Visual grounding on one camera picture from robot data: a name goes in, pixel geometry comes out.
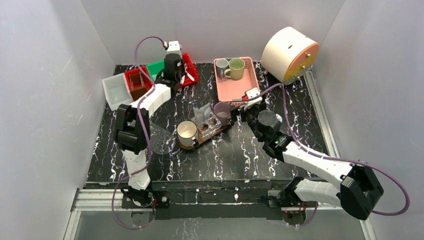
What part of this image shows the purple mug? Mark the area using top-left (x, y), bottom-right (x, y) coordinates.
top-left (213, 102), bottom-right (232, 127)

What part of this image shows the clear textured square holder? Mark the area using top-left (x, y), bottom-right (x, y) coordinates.
top-left (190, 113), bottom-right (222, 140)

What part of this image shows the black cap toothpaste tube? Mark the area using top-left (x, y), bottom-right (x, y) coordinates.
top-left (200, 103), bottom-right (212, 122)

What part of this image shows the orange cap toothpaste tube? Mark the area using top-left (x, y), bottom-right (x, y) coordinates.
top-left (193, 107), bottom-right (205, 125)

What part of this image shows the white ribbed mug black rim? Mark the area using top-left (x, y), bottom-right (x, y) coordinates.
top-left (176, 120), bottom-right (198, 148)

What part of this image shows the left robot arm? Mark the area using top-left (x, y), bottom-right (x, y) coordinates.
top-left (114, 53), bottom-right (186, 208)

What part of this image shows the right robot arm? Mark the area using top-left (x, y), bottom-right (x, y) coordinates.
top-left (229, 103), bottom-right (384, 220)

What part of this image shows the brown oval wooden tray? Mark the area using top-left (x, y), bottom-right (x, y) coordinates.
top-left (177, 125), bottom-right (232, 150)

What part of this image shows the green plastic bin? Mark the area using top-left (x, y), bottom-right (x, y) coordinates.
top-left (146, 60), bottom-right (165, 82)

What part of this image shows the right red plastic bin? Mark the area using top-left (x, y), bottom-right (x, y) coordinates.
top-left (180, 53), bottom-right (199, 88)

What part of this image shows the red plastic bin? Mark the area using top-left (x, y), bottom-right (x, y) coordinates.
top-left (180, 53), bottom-right (199, 88)
top-left (124, 68), bottom-right (153, 102)

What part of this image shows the left red plastic bin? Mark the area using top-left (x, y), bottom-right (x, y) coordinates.
top-left (124, 68), bottom-right (153, 102)

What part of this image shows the pink perforated basket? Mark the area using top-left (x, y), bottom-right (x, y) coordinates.
top-left (213, 56), bottom-right (260, 106)

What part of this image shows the brown wooden holder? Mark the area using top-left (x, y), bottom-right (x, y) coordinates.
top-left (129, 72), bottom-right (148, 101)

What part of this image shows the grey mug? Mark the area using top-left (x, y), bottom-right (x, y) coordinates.
top-left (215, 58), bottom-right (229, 78)

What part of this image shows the green mug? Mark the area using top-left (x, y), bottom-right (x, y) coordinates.
top-left (224, 58), bottom-right (245, 81)

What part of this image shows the white plastic bin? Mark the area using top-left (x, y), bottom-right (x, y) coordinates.
top-left (102, 73), bottom-right (134, 111)

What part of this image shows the white cylindrical appliance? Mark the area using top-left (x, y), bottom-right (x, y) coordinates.
top-left (261, 26), bottom-right (320, 86)

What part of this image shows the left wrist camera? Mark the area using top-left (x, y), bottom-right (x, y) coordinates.
top-left (163, 40), bottom-right (182, 58)

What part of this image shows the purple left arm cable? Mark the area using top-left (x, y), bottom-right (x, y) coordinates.
top-left (110, 36), bottom-right (167, 231)

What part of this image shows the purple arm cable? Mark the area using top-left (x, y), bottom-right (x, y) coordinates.
top-left (258, 82), bottom-right (411, 228)
top-left (110, 36), bottom-right (167, 231)

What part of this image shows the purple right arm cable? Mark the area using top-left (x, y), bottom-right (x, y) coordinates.
top-left (258, 82), bottom-right (411, 228)

